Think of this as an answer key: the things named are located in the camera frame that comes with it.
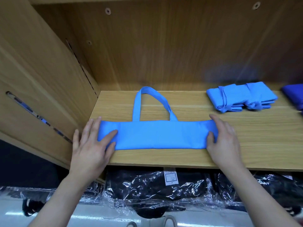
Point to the wooden shelf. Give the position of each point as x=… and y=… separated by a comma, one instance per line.
x=265, y=139

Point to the black plastic-wrapped bag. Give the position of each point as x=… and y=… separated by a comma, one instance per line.
x=270, y=189
x=28, y=198

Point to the black wrapped bag with tag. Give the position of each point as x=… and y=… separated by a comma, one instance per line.
x=142, y=189

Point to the white paper tag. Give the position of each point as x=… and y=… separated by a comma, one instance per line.
x=171, y=177

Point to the person's left forearm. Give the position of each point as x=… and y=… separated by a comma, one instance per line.
x=59, y=203

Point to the person's right forearm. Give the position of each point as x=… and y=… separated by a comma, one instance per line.
x=263, y=198

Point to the light blue non-woven bag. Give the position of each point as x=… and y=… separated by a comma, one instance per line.
x=263, y=94
x=227, y=97
x=161, y=134

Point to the person's right hand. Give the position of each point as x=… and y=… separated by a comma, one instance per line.
x=226, y=146

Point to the person's left hand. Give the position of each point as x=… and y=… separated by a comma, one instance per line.
x=90, y=156

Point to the person's right shoe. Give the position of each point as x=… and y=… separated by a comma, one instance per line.
x=170, y=221

